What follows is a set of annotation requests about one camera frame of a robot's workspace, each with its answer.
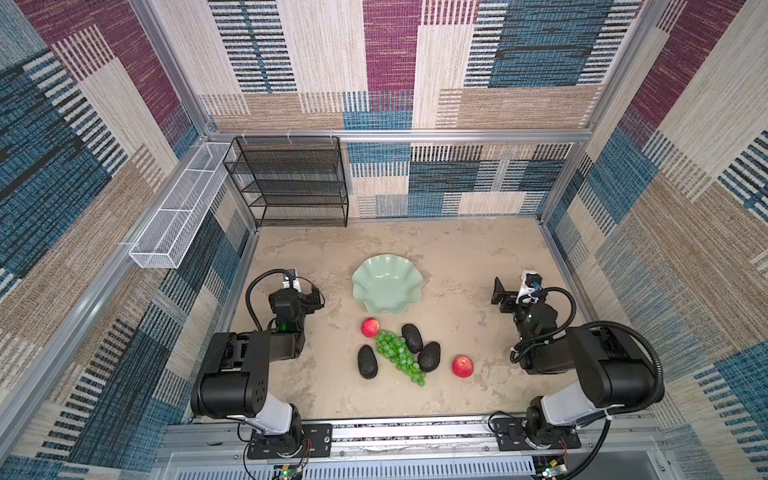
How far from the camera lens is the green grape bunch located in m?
0.83

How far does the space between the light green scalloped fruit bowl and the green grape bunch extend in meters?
0.10

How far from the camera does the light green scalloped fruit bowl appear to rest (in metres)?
0.98
